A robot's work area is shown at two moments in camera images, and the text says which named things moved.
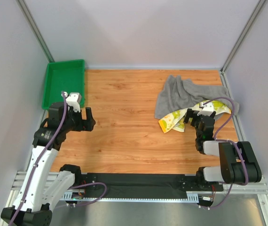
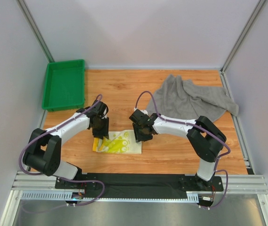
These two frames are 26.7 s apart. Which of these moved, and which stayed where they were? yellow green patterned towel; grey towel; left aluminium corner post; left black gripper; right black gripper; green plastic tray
Moved: yellow green patterned towel; left black gripper; right black gripper
Stayed: left aluminium corner post; green plastic tray; grey towel
